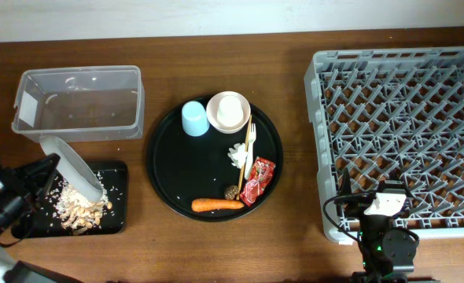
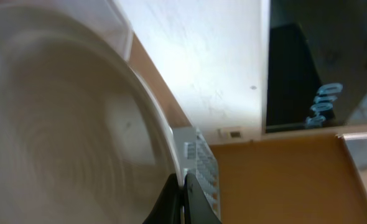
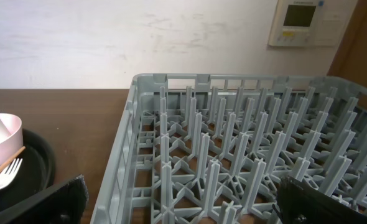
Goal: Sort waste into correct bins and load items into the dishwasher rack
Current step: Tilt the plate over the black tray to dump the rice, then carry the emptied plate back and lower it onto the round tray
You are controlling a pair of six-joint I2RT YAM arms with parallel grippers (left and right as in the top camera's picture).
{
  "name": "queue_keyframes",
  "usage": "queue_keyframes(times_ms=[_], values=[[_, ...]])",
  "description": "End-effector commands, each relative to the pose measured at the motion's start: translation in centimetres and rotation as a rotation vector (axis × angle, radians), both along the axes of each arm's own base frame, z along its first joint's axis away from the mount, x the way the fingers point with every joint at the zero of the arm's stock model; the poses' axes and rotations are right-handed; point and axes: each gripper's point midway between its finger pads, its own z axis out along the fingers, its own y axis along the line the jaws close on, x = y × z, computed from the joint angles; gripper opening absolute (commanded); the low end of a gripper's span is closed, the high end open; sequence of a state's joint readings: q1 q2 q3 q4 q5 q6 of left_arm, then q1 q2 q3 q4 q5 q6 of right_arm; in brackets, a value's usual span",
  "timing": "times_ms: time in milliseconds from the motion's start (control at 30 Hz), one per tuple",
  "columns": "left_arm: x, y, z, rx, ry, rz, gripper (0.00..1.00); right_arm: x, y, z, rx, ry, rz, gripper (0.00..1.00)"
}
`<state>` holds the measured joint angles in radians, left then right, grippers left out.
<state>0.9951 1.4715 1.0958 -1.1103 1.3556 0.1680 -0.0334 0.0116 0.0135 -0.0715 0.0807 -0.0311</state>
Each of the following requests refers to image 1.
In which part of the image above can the rectangular black tray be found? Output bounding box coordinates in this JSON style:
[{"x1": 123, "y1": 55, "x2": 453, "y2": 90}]
[{"x1": 11, "y1": 160, "x2": 129, "y2": 239}]

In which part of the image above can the wooden chopstick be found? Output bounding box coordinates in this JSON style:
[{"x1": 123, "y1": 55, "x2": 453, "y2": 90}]
[{"x1": 235, "y1": 114, "x2": 253, "y2": 201}]

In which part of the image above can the orange carrot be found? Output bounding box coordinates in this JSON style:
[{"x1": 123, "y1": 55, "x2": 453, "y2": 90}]
[{"x1": 191, "y1": 198, "x2": 245, "y2": 212}]

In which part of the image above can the clear plastic bin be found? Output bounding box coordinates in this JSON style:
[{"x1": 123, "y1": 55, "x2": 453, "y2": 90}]
[{"x1": 11, "y1": 65, "x2": 145, "y2": 142}]

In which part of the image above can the grey dishwasher rack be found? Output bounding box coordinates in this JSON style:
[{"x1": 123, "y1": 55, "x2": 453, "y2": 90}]
[{"x1": 304, "y1": 46, "x2": 464, "y2": 244}]

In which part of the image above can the light blue cup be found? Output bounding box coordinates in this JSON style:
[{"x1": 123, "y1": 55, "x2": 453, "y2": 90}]
[{"x1": 182, "y1": 101, "x2": 209, "y2": 137}]

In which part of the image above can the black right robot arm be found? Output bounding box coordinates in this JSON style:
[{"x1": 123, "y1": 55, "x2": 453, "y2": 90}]
[{"x1": 337, "y1": 170, "x2": 420, "y2": 283}]

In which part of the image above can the brown pine cone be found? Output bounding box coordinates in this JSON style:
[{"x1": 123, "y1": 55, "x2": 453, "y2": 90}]
[{"x1": 224, "y1": 185, "x2": 240, "y2": 200}]

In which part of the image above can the rice and nutshell pile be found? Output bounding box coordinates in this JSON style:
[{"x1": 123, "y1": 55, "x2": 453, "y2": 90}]
[{"x1": 57, "y1": 179, "x2": 112, "y2": 236}]

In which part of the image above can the white plastic fork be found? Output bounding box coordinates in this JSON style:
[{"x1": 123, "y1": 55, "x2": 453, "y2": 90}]
[{"x1": 244, "y1": 123, "x2": 256, "y2": 180}]

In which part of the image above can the crumpled white tissue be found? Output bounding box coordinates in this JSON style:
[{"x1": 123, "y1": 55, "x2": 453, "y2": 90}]
[{"x1": 227, "y1": 143, "x2": 248, "y2": 169}]

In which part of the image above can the white cup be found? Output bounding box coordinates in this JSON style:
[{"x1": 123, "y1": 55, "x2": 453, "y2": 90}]
[{"x1": 217, "y1": 95, "x2": 243, "y2": 127}]

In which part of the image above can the pink bowl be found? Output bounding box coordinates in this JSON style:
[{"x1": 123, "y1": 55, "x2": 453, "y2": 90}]
[{"x1": 206, "y1": 91, "x2": 252, "y2": 134}]

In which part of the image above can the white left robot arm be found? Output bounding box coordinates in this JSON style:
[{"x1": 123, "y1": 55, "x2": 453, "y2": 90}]
[{"x1": 0, "y1": 153, "x2": 76, "y2": 283}]

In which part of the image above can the round black tray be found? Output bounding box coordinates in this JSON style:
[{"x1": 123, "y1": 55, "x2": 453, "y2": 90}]
[{"x1": 146, "y1": 104, "x2": 283, "y2": 222}]

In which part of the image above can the red snack wrapper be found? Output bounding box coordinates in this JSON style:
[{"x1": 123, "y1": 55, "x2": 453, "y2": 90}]
[{"x1": 240, "y1": 157, "x2": 276, "y2": 207}]

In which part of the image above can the grey round plate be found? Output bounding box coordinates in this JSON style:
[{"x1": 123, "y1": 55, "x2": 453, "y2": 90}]
[{"x1": 39, "y1": 136, "x2": 103, "y2": 202}]

